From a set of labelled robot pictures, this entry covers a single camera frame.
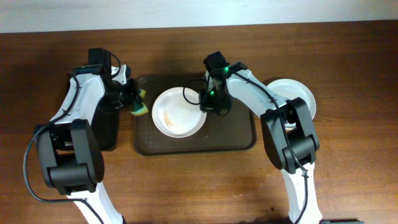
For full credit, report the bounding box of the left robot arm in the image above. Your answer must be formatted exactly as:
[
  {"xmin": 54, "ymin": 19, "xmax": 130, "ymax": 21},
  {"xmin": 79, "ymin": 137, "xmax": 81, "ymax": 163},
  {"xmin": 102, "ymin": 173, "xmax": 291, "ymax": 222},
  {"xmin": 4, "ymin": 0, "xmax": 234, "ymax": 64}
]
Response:
[{"xmin": 30, "ymin": 48, "xmax": 148, "ymax": 223}]

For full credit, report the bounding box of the white plate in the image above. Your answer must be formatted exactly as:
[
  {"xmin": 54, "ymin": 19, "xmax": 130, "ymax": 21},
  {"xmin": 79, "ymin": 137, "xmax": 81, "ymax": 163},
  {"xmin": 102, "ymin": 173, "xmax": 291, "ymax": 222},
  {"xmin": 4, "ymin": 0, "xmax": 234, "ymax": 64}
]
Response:
[
  {"xmin": 267, "ymin": 78, "xmax": 317, "ymax": 119},
  {"xmin": 151, "ymin": 87, "xmax": 206, "ymax": 138}
]

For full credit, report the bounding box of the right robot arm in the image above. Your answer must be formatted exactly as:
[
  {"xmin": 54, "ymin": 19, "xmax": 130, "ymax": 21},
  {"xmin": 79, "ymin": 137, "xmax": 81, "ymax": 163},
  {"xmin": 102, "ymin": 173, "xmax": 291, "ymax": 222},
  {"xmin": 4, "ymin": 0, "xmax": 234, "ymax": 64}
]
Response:
[{"xmin": 199, "ymin": 52, "xmax": 323, "ymax": 223}]

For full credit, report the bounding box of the white plate top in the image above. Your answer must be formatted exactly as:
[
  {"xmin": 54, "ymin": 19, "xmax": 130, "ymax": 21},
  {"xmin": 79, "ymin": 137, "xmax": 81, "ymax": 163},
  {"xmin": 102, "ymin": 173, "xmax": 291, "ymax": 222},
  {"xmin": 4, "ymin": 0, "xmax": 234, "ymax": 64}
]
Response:
[{"xmin": 151, "ymin": 87, "xmax": 206, "ymax": 138}]

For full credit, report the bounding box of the green yellow sponge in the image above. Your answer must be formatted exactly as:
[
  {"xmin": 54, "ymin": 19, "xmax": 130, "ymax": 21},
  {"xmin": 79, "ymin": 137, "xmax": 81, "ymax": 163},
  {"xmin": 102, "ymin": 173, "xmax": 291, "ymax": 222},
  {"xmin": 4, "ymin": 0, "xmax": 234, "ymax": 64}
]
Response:
[{"xmin": 130, "ymin": 89, "xmax": 148, "ymax": 116}]

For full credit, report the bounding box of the small black tray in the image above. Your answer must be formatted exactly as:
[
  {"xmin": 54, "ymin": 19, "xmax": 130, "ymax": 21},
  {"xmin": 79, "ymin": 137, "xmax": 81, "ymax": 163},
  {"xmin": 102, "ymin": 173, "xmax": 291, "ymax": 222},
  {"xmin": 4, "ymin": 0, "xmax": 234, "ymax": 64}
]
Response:
[{"xmin": 91, "ymin": 75, "xmax": 123, "ymax": 152}]

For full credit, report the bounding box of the large brown serving tray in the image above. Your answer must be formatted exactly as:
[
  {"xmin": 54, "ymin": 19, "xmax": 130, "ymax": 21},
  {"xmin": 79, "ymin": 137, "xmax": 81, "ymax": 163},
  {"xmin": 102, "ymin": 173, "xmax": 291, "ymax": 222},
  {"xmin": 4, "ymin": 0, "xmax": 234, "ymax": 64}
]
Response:
[{"xmin": 134, "ymin": 73, "xmax": 256, "ymax": 156}]

